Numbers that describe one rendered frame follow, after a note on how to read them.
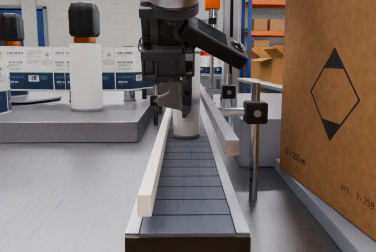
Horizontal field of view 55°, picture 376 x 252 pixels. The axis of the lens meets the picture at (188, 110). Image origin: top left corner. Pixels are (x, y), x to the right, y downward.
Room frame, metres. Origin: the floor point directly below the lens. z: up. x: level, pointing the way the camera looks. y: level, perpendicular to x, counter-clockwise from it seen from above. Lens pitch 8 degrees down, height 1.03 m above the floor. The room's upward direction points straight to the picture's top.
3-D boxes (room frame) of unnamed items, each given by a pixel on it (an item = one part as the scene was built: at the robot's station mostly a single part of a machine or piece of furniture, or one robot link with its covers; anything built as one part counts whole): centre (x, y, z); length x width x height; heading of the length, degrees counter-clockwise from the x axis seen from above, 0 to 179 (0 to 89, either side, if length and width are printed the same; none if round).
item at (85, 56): (1.04, 0.29, 1.03); 0.09 x 0.09 x 0.30
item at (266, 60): (3.93, -0.93, 0.97); 0.46 x 0.44 x 0.37; 12
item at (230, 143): (0.83, -0.03, 0.95); 1.07 x 0.01 x 0.01; 1
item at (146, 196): (0.83, 0.04, 0.90); 1.07 x 0.01 x 0.02; 1
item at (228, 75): (0.79, -0.07, 0.91); 0.07 x 0.03 x 0.17; 91
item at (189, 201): (1.12, 0.01, 0.86); 1.65 x 0.08 x 0.04; 1
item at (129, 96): (1.25, 0.20, 0.97); 0.05 x 0.05 x 0.19
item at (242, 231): (1.12, 0.01, 0.85); 1.65 x 0.11 x 0.05; 1
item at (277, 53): (3.47, -0.99, 0.97); 0.45 x 0.44 x 0.37; 99
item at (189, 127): (0.68, 0.00, 0.98); 0.05 x 0.05 x 0.20
